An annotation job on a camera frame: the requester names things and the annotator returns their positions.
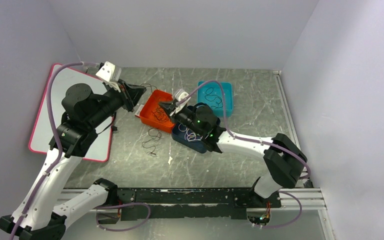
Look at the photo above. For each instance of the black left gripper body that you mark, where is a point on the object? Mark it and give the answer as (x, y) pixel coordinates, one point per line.
(116, 99)

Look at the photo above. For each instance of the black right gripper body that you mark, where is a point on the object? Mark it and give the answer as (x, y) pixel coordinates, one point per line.
(186, 116)

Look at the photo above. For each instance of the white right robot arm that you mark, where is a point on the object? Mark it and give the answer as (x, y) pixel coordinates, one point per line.
(284, 160)

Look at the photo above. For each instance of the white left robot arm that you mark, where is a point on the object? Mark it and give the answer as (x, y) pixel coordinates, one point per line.
(39, 217)

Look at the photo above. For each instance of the orange plastic bin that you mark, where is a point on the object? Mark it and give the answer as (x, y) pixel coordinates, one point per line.
(153, 115)

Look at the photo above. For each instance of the red and white small box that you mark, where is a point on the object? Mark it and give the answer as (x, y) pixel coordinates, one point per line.
(138, 111)

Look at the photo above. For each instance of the dark blue plastic bin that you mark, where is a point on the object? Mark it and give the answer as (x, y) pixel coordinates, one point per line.
(185, 136)

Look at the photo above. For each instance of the teal plastic bin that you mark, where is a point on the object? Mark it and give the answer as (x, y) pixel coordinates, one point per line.
(211, 95)

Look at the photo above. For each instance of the pink-framed whiteboard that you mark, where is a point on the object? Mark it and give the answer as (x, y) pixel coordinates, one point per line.
(41, 133)

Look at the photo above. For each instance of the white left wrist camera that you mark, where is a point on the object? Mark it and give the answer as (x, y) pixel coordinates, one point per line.
(109, 73)

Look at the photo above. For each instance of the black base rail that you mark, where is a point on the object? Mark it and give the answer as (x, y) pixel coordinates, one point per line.
(177, 203)

